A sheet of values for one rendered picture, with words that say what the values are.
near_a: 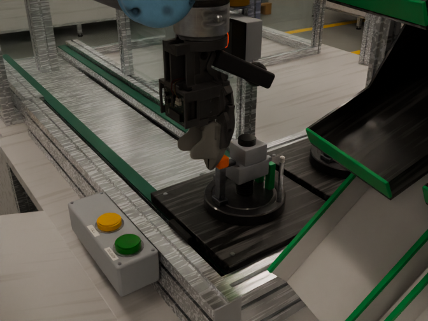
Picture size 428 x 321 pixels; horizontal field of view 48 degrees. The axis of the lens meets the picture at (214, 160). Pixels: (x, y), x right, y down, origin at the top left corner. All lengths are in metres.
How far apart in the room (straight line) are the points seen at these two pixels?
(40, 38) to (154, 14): 1.26
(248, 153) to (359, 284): 0.28
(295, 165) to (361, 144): 0.43
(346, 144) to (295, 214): 0.30
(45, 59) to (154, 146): 0.68
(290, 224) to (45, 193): 0.57
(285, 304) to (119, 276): 0.25
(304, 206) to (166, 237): 0.24
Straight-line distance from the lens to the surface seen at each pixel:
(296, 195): 0.88
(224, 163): 0.76
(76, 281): 0.89
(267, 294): 0.73
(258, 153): 0.79
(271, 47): 2.15
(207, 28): 0.64
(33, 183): 1.18
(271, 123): 1.41
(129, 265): 0.75
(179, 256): 0.75
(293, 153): 1.01
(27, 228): 1.04
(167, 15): 0.46
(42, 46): 1.71
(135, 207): 0.87
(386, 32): 0.60
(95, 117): 1.34
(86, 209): 0.88
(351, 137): 0.56
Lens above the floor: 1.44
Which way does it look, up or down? 29 degrees down
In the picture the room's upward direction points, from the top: straight up
